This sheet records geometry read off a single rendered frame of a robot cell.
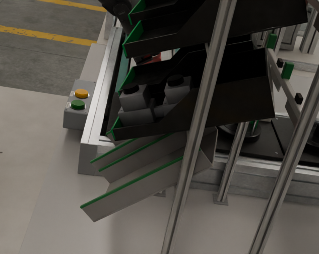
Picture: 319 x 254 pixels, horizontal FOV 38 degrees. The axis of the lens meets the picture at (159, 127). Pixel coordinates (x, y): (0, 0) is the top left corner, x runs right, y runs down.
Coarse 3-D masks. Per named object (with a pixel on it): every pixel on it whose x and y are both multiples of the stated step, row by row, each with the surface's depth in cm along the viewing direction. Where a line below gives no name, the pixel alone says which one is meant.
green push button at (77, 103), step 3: (72, 102) 134; (75, 102) 135; (78, 102) 135; (81, 102) 135; (84, 102) 136; (72, 105) 134; (75, 105) 133; (78, 105) 134; (81, 105) 134; (84, 105) 135; (75, 108) 134; (78, 108) 134; (81, 108) 134
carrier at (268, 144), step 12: (264, 120) 145; (228, 132) 131; (252, 132) 131; (264, 132) 139; (216, 144) 129; (228, 144) 130; (252, 144) 132; (264, 144) 133; (276, 144) 134; (252, 156) 128; (264, 156) 128; (276, 156) 128
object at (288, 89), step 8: (312, 0) 78; (208, 48) 72; (272, 56) 96; (272, 64) 95; (280, 72) 90; (280, 80) 89; (288, 80) 87; (288, 88) 84; (288, 96) 83; (296, 104) 79; (296, 112) 78
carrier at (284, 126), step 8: (272, 120) 146; (280, 120) 147; (288, 120) 148; (280, 128) 143; (288, 128) 143; (312, 128) 142; (280, 136) 138; (288, 136) 139; (312, 136) 137; (280, 144) 135; (288, 144) 135; (312, 144) 133; (304, 152) 133; (312, 152) 134; (304, 160) 129; (312, 160) 130
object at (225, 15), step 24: (216, 24) 66; (216, 48) 68; (216, 72) 70; (312, 96) 72; (192, 120) 76; (312, 120) 74; (192, 144) 76; (240, 144) 115; (192, 168) 79; (288, 168) 79; (264, 216) 86; (168, 240) 88; (264, 240) 88
